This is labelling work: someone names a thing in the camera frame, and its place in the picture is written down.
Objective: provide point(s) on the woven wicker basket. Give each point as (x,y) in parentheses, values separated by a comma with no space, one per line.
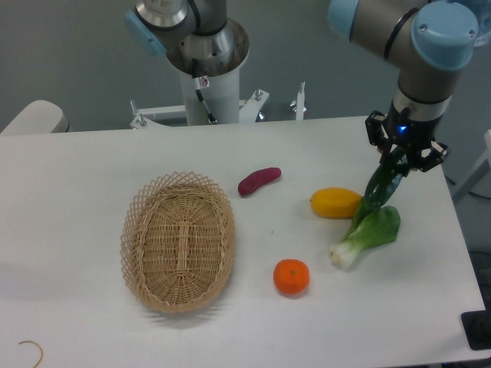
(178,243)

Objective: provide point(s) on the white frame at right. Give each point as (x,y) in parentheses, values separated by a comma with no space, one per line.
(474,174)

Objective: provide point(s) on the green bok choy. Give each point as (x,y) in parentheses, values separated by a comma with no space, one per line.
(370,227)

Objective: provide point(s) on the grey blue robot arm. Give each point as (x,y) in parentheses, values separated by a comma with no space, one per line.
(429,42)

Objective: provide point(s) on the purple sweet potato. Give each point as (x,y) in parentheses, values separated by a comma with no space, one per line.
(257,179)

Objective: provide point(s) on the white chair armrest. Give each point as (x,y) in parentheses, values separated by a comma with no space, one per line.
(39,117)

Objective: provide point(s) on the yellow mango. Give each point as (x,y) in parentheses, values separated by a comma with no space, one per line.
(335,202)

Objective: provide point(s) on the dark green cucumber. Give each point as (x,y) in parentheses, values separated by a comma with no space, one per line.
(386,178)

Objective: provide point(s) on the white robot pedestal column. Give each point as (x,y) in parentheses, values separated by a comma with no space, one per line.
(208,69)

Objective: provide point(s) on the orange tangerine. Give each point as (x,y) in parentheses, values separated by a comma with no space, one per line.
(291,276)

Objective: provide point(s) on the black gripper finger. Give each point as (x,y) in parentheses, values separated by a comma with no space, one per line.
(425,159)
(378,134)

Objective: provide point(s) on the blue plastic bag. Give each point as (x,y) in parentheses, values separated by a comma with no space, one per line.
(482,12)

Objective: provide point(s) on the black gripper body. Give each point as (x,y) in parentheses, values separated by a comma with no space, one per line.
(411,125)

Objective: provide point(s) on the black device at table edge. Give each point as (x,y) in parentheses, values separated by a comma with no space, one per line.
(476,325)

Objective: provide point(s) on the white metal base frame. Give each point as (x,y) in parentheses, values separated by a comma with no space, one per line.
(250,111)

